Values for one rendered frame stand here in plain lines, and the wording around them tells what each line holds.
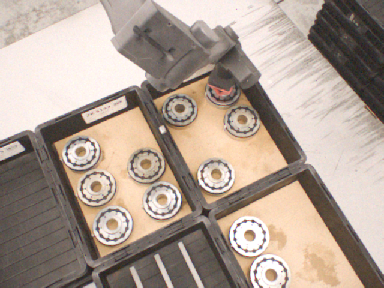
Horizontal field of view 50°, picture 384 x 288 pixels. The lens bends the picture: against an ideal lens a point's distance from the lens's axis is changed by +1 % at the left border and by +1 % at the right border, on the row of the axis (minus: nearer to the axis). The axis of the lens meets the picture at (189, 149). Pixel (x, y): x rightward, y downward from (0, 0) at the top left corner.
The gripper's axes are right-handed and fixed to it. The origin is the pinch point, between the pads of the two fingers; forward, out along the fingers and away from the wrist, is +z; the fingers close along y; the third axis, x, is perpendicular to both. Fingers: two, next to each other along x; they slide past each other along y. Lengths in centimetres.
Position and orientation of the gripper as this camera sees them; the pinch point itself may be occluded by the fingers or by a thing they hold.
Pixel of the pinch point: (223, 87)
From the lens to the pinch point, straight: 119.1
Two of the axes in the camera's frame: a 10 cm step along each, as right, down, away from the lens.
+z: -0.1, 3.6, 9.3
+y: 4.4, -8.4, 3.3
